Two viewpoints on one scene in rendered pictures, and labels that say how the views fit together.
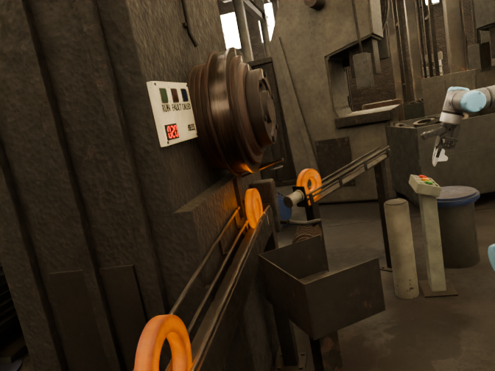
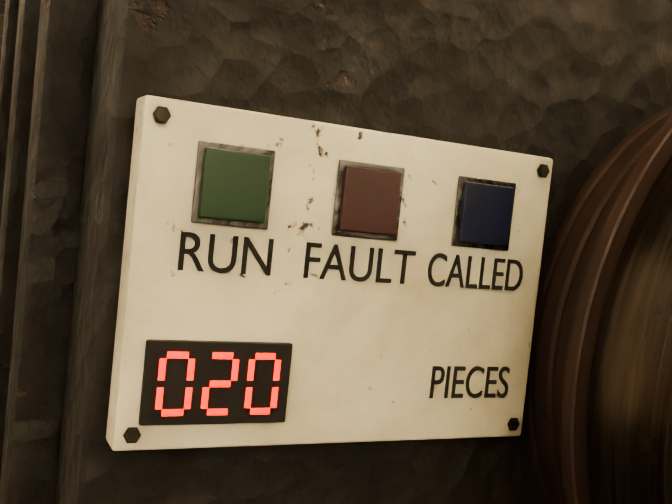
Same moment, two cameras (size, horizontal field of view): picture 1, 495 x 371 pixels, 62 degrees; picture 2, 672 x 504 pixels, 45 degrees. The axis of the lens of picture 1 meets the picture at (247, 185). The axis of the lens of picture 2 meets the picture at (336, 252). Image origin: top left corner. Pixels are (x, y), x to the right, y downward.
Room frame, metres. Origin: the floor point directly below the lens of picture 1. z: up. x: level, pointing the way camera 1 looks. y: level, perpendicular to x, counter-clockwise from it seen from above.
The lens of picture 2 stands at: (0.97, -0.17, 1.19)
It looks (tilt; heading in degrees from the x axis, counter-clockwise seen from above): 3 degrees down; 49
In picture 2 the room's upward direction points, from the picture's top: 6 degrees clockwise
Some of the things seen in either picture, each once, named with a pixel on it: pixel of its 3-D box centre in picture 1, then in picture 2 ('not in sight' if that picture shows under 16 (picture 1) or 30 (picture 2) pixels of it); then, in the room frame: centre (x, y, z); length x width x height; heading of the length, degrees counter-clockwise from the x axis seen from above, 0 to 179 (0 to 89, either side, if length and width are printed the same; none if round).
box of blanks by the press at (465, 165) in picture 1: (454, 154); not in sight; (3.62, -1.88, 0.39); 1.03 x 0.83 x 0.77; 90
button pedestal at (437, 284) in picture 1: (431, 234); not in sight; (2.05, -0.90, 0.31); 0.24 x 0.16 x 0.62; 165
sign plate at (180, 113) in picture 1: (175, 112); (351, 286); (1.28, 0.17, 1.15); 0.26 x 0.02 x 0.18; 165
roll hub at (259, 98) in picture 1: (263, 107); not in sight; (1.56, -0.11, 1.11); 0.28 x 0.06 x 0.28; 165
